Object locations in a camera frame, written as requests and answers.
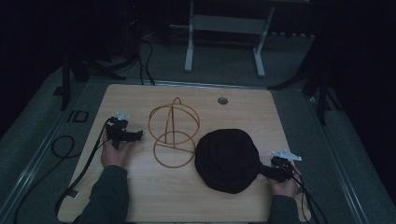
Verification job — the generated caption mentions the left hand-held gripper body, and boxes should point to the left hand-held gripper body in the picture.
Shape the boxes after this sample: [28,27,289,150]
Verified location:
[105,111,134,149]

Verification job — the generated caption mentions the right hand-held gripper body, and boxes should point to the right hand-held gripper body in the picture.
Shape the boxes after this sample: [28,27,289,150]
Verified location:
[269,148,303,184]

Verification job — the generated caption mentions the gold wire hat stand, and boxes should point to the gold wire hat stand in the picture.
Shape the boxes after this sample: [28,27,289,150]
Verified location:
[148,96,201,169]

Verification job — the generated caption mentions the black hat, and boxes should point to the black hat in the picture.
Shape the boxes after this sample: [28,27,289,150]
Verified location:
[194,128,263,195]

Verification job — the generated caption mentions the person's right hand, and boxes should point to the person's right hand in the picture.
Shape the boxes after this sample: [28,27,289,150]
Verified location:
[268,164,303,200]

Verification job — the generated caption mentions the person's left hand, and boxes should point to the person's left hand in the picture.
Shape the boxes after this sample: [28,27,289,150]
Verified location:
[100,138,134,170]

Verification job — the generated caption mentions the black tripod stand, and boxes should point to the black tripod stand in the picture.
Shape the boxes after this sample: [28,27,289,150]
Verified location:
[52,46,127,112]
[267,40,344,126]

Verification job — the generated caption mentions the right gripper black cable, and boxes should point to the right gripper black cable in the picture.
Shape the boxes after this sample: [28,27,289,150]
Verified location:
[292,174,330,224]

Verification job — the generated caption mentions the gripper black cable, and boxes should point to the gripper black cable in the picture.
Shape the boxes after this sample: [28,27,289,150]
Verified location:
[292,174,330,224]
[54,117,112,218]

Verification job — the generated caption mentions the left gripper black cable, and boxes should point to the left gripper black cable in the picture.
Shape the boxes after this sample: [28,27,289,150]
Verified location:
[54,117,112,218]

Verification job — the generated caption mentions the black floor cable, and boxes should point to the black floor cable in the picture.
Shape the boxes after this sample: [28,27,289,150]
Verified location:
[136,38,156,87]

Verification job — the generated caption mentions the black cable loop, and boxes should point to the black cable loop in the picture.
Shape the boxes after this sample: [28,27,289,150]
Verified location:
[12,134,77,224]

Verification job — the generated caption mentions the white metal desk frame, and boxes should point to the white metal desk frame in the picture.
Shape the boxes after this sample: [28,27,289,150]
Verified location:
[183,0,276,78]

